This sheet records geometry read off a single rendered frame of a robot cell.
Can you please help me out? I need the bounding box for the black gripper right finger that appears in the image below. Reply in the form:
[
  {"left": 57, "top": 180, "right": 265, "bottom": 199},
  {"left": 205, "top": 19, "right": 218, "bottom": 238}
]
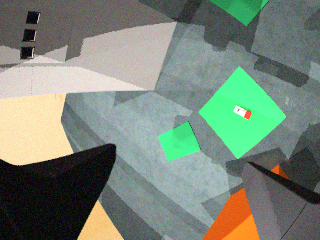
[{"left": 241, "top": 161, "right": 320, "bottom": 240}]

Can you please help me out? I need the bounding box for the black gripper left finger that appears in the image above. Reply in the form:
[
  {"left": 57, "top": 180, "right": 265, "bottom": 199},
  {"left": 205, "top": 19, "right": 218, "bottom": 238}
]
[{"left": 0, "top": 143, "right": 117, "bottom": 240}]

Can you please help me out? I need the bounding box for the white socket panel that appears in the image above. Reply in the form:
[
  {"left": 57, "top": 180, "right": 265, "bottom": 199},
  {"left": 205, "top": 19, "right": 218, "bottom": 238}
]
[{"left": 0, "top": 0, "right": 176, "bottom": 100}]

